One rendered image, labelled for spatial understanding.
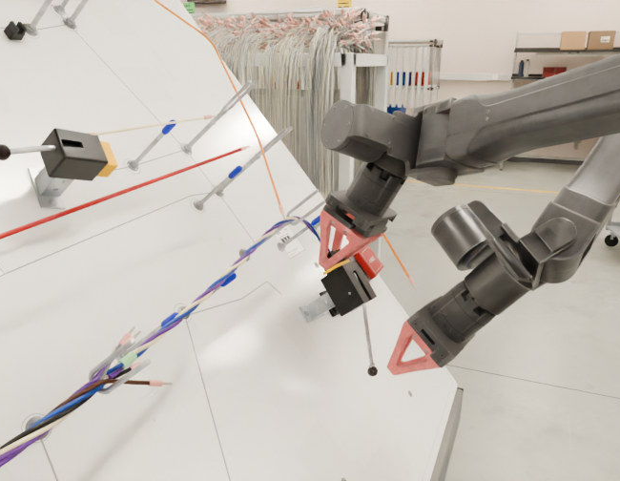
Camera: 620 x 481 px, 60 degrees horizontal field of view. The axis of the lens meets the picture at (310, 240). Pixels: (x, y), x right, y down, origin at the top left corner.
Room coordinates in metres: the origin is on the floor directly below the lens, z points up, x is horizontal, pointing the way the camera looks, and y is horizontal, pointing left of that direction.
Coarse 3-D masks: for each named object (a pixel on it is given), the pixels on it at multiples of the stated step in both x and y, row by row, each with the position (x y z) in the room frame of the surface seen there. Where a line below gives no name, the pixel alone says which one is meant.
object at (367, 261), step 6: (366, 246) 0.85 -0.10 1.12; (360, 252) 0.82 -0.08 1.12; (366, 252) 0.84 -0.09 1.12; (372, 252) 0.86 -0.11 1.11; (360, 258) 0.82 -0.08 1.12; (366, 258) 0.83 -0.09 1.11; (372, 258) 0.84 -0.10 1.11; (360, 264) 0.82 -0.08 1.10; (366, 264) 0.81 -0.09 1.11; (372, 264) 0.83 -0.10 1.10; (378, 264) 0.84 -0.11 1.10; (366, 270) 0.81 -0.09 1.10; (372, 270) 0.81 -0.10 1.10; (378, 270) 0.83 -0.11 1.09; (372, 276) 0.81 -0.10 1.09
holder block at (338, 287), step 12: (348, 264) 0.66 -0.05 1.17; (336, 276) 0.64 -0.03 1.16; (348, 276) 0.64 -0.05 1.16; (360, 276) 0.66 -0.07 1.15; (336, 288) 0.64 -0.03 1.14; (348, 288) 0.63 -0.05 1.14; (360, 288) 0.64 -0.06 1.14; (372, 288) 0.66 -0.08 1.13; (336, 300) 0.64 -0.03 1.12; (348, 300) 0.63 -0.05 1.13; (360, 300) 0.62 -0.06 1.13; (348, 312) 0.63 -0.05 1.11
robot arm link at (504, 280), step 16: (496, 240) 0.58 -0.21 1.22; (480, 256) 0.58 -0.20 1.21; (496, 256) 0.56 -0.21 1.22; (512, 256) 0.56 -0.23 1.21; (480, 272) 0.56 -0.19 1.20; (496, 272) 0.54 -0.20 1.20; (512, 272) 0.54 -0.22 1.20; (528, 272) 0.55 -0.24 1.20; (480, 288) 0.55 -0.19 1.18; (496, 288) 0.54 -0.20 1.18; (512, 288) 0.53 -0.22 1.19; (528, 288) 0.54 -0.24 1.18; (480, 304) 0.54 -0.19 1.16; (496, 304) 0.54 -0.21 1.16
